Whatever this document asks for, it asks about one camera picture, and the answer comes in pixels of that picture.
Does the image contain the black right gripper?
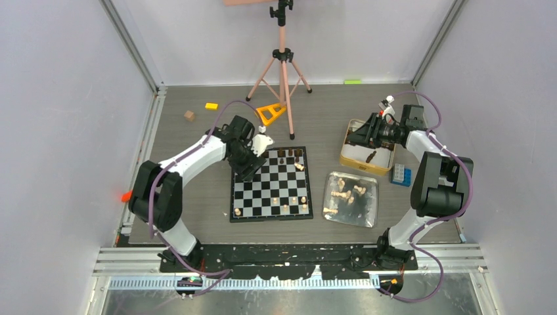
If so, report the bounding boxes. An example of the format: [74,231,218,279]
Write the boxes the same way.
[347,112,401,150]

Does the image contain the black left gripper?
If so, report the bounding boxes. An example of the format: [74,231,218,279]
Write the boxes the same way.
[228,140,266,182]

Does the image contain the yellow tin box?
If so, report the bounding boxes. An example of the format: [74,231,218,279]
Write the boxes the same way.
[339,119,395,176]

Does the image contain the black white chess board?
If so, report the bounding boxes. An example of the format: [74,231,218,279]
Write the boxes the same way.
[229,146,313,223]

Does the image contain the light wooden chess piece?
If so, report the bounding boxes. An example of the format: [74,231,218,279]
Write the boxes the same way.
[294,163,305,171]

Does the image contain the silver metal tray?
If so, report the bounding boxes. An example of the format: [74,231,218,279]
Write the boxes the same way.
[322,171,378,228]

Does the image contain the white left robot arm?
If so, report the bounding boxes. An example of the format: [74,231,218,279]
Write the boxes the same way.
[127,115,274,272]

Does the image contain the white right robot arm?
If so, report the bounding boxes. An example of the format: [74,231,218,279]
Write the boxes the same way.
[346,104,474,270]

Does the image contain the dark piece in tin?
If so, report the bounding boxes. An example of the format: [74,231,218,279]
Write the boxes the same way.
[366,150,377,163]

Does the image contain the green tape piece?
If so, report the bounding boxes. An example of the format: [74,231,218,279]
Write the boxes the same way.
[344,79,362,85]

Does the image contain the light piece on tray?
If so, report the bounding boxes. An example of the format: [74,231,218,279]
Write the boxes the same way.
[330,191,351,199]

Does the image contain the blue lego brick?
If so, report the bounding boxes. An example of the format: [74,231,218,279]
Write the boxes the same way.
[390,163,412,187]

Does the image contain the small yellow block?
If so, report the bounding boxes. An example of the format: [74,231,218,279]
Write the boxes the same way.
[205,102,219,110]

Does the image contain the small brown wooden cube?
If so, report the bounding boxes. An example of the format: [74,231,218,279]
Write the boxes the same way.
[184,110,196,121]

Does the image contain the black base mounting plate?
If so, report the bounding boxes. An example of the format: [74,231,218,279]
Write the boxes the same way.
[158,243,418,282]

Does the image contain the orange red clip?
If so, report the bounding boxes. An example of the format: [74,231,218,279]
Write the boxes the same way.
[121,190,133,203]

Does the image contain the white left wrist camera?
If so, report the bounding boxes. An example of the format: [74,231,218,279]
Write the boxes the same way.
[251,125,275,157]

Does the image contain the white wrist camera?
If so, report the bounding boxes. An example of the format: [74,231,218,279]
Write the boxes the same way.
[378,95,395,117]
[251,125,275,157]

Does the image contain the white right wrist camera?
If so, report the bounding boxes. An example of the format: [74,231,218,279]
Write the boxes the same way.
[378,95,395,117]

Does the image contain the yellow triangular frame block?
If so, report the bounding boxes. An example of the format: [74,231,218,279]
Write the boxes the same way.
[256,103,287,127]

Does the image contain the pink camera tripod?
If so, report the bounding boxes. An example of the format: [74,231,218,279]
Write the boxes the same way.
[245,0,313,140]

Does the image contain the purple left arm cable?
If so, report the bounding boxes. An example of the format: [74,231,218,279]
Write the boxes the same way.
[146,100,267,297]

